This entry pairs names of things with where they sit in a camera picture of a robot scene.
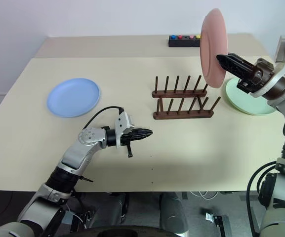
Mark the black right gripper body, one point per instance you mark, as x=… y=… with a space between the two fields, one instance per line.
x=257 y=76

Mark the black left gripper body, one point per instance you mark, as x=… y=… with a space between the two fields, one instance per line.
x=126 y=140

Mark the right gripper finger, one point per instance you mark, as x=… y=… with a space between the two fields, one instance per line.
x=236 y=67
x=241 y=58

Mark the pink plate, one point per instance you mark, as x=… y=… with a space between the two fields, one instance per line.
x=212 y=44

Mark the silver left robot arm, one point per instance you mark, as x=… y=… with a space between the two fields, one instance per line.
x=83 y=150

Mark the wooden dish rack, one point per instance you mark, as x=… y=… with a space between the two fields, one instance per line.
x=181 y=114

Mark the green plate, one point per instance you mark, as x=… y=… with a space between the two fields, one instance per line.
x=241 y=101

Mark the black button box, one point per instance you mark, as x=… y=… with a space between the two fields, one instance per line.
x=184 y=43

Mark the blue plate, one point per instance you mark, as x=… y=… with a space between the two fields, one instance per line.
x=73 y=97

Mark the dark rounded shape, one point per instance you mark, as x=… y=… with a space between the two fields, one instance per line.
x=173 y=212

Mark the silver robot torso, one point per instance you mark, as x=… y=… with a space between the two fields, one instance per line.
x=6 y=230

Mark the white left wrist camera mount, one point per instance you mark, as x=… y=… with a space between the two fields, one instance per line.
x=122 y=122

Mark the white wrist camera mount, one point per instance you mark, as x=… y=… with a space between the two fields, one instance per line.
x=122 y=122
x=281 y=49

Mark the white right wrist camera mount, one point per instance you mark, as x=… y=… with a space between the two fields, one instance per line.
x=281 y=49

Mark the metal floor bracket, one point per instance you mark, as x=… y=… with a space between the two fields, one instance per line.
x=217 y=221

